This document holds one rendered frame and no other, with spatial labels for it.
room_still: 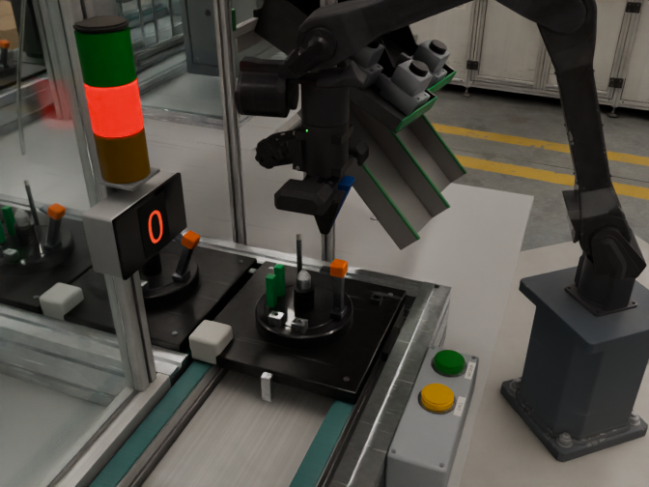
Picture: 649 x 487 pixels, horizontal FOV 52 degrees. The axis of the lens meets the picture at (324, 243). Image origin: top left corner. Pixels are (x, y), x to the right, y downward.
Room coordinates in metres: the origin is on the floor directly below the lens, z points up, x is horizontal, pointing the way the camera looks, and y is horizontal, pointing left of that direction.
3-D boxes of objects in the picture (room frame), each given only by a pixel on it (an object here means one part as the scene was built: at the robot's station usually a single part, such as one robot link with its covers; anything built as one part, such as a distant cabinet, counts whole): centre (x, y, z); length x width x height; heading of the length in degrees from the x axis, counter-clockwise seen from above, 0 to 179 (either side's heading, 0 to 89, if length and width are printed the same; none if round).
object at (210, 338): (0.71, 0.16, 0.97); 0.05 x 0.05 x 0.04; 69
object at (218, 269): (0.86, 0.27, 1.01); 0.24 x 0.24 x 0.13; 69
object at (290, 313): (0.77, 0.03, 0.98); 0.14 x 0.14 x 0.02
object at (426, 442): (0.61, -0.14, 0.93); 0.21 x 0.07 x 0.06; 159
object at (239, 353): (0.77, 0.03, 0.96); 0.24 x 0.24 x 0.02; 69
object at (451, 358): (0.68, -0.17, 0.96); 0.04 x 0.04 x 0.02
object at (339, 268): (0.75, -0.01, 1.04); 0.04 x 0.02 x 0.08; 69
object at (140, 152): (0.64, 0.21, 1.28); 0.05 x 0.05 x 0.05
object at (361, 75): (0.76, 0.00, 1.31); 0.09 x 0.06 x 0.07; 79
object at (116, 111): (0.64, 0.21, 1.33); 0.05 x 0.05 x 0.05
